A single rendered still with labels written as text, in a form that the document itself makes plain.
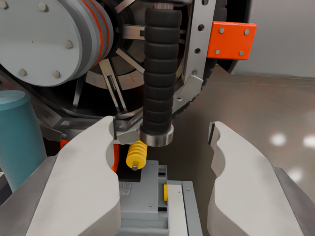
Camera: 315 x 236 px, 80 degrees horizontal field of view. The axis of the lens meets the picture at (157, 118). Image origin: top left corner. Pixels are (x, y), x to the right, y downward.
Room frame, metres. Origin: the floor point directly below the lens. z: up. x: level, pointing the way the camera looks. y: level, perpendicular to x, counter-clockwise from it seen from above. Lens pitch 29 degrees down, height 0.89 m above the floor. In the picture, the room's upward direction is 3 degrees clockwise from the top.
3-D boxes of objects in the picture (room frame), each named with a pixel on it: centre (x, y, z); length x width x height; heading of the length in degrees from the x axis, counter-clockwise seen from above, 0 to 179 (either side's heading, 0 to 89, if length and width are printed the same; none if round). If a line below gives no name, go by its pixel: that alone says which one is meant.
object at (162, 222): (0.61, 0.18, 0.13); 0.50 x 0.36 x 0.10; 91
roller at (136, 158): (0.54, 0.06, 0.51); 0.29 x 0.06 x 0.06; 1
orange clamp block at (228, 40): (0.45, -0.14, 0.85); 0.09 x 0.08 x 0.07; 91
